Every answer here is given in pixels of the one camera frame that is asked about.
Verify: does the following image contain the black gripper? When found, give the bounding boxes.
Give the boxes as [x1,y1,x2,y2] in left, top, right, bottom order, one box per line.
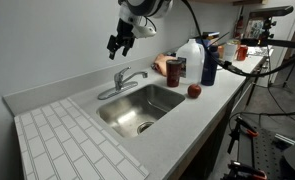
[106,18,137,61]

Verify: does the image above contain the chrome tap faucet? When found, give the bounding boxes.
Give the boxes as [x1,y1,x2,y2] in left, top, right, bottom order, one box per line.
[97,66,149,101]

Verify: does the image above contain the orange cloth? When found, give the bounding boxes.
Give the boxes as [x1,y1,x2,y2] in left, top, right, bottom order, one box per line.
[152,53,177,78]

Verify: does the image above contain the dark red tumbler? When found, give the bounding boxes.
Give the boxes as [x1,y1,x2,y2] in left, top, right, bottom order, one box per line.
[165,59,184,88]

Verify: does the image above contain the stainless steel sink basin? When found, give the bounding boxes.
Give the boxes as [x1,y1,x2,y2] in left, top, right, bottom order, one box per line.
[95,83,187,139]

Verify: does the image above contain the translucent plastic jug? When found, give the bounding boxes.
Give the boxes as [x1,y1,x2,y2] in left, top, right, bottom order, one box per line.
[175,38,205,85]

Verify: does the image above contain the red apple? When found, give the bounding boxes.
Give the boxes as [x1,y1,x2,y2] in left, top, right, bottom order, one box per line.
[187,83,202,99]

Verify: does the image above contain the blue box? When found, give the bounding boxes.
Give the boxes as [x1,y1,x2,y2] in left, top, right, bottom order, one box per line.
[196,31,221,47]

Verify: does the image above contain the dark blue water bottle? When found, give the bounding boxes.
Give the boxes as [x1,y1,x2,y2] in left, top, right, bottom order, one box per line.
[200,44,221,87]

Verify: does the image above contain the white tile pattern mat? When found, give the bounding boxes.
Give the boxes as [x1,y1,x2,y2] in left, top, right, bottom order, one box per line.
[13,97,150,180]

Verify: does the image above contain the white paper cup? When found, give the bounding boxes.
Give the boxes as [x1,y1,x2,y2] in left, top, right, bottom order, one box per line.
[221,41,238,64]

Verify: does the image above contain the red fire extinguisher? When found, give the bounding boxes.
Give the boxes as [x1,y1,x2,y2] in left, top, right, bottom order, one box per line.
[234,14,245,40]

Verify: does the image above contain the red mug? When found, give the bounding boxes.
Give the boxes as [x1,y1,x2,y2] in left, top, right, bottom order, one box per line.
[236,44,249,62]

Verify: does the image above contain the framed picture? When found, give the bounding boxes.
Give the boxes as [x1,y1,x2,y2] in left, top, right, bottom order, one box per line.
[243,16,267,40]

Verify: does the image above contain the dark base cabinet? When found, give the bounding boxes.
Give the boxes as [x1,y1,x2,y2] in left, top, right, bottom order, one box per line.
[175,69,266,180]

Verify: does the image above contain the white papers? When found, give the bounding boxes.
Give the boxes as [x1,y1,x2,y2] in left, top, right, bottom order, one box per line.
[247,46,275,57]

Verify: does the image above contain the black perforated breadboard table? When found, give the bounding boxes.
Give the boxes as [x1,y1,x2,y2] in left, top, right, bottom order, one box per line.
[237,125,295,180]

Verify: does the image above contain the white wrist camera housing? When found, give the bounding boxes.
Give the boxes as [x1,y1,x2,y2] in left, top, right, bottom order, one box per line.
[132,23,158,40]

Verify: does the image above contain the thick black cable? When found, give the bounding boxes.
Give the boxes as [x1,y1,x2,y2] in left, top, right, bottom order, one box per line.
[181,0,295,79]

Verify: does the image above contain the orange handled black clamp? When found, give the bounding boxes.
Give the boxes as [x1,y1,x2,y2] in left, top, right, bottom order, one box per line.
[227,115,260,155]
[227,160,268,180]

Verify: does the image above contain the black camera on stand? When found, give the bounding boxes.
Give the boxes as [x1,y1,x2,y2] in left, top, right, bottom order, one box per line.
[249,5,295,20]

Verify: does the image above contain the thin black cable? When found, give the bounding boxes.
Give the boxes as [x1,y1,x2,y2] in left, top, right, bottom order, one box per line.
[229,103,295,122]

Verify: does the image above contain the silver metal bracket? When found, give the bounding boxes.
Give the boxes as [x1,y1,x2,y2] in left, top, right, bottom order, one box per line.
[273,132,295,147]

